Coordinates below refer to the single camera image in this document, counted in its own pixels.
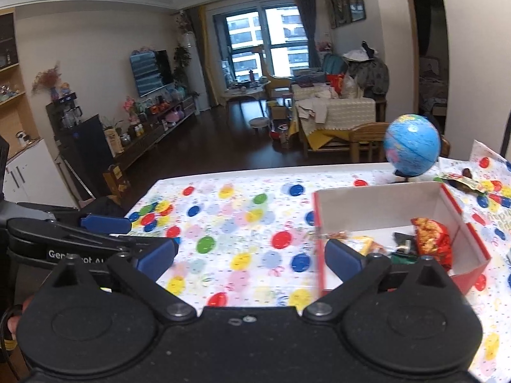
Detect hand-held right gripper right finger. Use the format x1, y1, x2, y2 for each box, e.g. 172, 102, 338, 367
302, 238, 456, 322

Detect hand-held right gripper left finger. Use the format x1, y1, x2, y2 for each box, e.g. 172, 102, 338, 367
40, 238, 198, 324

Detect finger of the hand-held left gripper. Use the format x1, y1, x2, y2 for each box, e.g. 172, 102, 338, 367
8, 214, 178, 250

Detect yellow triangular snack packet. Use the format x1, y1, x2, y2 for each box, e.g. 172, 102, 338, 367
344, 236, 386, 256

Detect dark green snack packet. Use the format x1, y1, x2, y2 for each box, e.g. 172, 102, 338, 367
389, 252, 420, 265

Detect red cardboard box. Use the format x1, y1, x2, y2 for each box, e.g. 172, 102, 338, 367
312, 180, 492, 297

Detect black gold snack packet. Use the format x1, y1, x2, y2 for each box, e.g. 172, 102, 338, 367
393, 231, 418, 254

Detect red chips bag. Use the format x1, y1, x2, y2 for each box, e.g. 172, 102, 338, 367
411, 217, 454, 272

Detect person's left hand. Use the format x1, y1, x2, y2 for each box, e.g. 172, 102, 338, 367
7, 296, 35, 339

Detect black jacket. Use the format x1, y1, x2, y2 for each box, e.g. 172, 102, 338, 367
77, 196, 129, 221

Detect brown paper bag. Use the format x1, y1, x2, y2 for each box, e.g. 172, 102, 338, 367
103, 163, 131, 196

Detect white cabinet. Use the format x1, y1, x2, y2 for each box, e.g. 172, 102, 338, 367
0, 139, 77, 209

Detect black tall cabinet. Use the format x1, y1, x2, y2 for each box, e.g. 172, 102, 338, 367
45, 91, 117, 209

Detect yellow carton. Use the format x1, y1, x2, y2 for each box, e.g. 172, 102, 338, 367
104, 127, 125, 157

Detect balloon print tablecloth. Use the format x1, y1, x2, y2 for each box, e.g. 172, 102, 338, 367
108, 139, 511, 381

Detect dark low media console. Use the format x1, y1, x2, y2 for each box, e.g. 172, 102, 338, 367
107, 95, 199, 169

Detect wooden chair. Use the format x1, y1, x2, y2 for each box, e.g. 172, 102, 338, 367
349, 122, 390, 164

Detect blue globe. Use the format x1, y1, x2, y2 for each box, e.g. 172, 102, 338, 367
384, 114, 442, 183

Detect sofa with cream cover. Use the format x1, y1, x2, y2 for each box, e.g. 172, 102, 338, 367
291, 83, 378, 157

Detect green yellow snack packet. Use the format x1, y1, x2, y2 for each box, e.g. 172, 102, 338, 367
441, 169, 490, 196

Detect dried flowers in vase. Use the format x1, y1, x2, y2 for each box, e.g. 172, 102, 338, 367
31, 63, 63, 103

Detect round white stool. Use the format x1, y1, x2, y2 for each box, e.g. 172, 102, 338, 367
249, 116, 272, 135

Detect flat screen television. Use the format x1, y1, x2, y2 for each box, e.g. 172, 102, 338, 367
129, 49, 175, 97

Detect white standing air conditioner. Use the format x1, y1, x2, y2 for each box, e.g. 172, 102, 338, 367
181, 34, 209, 111

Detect tall green plant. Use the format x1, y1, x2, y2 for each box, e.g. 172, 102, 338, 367
173, 45, 193, 85

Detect yellow wooden armchair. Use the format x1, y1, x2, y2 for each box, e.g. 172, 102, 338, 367
263, 73, 294, 99

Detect pile of clothes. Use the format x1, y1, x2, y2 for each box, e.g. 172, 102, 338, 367
342, 41, 390, 99

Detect yellow curtain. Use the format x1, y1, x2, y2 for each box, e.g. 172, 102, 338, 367
197, 5, 221, 107

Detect large window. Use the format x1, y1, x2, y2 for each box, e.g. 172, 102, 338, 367
213, 0, 311, 89

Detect grey curtain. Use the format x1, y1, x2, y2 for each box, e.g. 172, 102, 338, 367
293, 0, 321, 69

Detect wooden wall shelf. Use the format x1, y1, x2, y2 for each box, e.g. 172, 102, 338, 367
0, 7, 41, 161

